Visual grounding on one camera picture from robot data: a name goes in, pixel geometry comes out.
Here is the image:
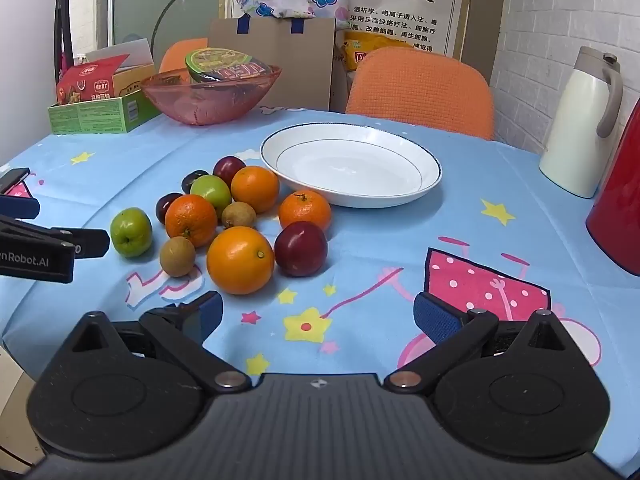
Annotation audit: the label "white plate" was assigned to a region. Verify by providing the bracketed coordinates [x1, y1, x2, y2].
[259, 122, 443, 209]

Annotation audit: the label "blue cartoon tablecloth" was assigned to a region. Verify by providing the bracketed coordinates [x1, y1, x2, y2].
[0, 105, 640, 476]

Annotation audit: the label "pink glass bowl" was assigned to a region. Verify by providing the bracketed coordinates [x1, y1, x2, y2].
[140, 65, 282, 126]

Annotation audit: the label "wall poster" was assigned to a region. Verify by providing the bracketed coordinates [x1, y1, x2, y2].
[220, 0, 473, 61]

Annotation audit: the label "white thermos jug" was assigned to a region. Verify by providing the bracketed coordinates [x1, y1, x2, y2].
[539, 46, 624, 199]

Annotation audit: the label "orange chair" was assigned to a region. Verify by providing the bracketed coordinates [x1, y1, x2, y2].
[158, 37, 209, 83]
[345, 47, 496, 142]

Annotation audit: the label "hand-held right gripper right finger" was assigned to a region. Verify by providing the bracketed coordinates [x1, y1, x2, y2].
[382, 292, 576, 393]

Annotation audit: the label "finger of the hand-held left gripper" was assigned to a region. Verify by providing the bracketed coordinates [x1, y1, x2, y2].
[0, 167, 41, 219]
[0, 214, 111, 261]

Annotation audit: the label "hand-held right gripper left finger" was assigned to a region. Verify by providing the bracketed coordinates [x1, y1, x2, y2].
[65, 290, 253, 393]

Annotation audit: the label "brown cardboard box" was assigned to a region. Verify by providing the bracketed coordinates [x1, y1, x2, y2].
[207, 17, 337, 112]

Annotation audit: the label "yellow plastic bag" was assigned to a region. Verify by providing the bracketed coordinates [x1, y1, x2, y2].
[340, 30, 418, 83]

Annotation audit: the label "bumpy mandarin orange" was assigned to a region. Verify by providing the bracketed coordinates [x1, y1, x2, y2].
[164, 194, 218, 249]
[278, 191, 333, 233]

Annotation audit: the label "white paper cards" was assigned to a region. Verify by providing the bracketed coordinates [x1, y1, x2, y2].
[86, 37, 153, 68]

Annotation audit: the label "green apple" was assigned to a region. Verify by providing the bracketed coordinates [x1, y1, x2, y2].
[190, 175, 232, 218]
[110, 207, 153, 259]

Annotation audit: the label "large red plum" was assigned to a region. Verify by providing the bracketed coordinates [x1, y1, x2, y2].
[273, 220, 329, 278]

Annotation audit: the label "green cardboard box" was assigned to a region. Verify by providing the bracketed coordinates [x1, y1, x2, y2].
[47, 62, 163, 136]

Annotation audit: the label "frosted glass door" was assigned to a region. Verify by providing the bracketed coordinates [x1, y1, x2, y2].
[112, 0, 226, 56]

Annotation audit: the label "dark purple plum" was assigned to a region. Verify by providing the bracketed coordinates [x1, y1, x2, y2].
[181, 170, 210, 195]
[155, 192, 185, 225]

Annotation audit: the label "large smooth orange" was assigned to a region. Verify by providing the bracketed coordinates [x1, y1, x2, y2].
[206, 226, 276, 296]

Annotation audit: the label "red thermos jug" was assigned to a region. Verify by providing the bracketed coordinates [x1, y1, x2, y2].
[586, 97, 640, 277]

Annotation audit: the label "instant noodle cup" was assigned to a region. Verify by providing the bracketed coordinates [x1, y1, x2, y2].
[185, 48, 271, 83]

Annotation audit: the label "brown kiwi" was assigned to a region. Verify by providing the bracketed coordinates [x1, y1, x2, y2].
[221, 201, 257, 230]
[159, 236, 197, 278]

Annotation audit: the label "red snack packet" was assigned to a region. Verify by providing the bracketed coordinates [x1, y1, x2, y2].
[56, 55, 131, 106]

